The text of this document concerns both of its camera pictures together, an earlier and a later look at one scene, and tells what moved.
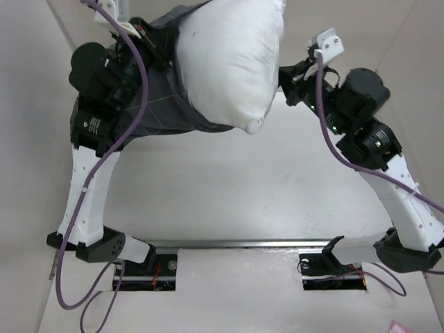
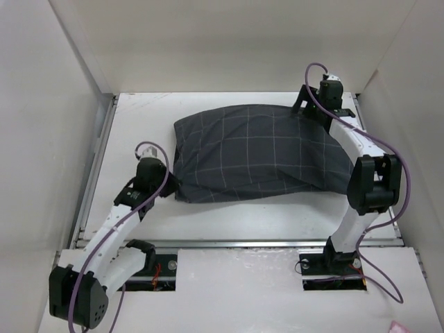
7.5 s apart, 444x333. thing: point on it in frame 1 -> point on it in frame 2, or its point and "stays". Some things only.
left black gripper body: (128, 62) -> (170, 187)
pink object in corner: (395, 327) stays
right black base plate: (323, 271) stays
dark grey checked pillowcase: (168, 109) -> (257, 151)
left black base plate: (141, 277) stays
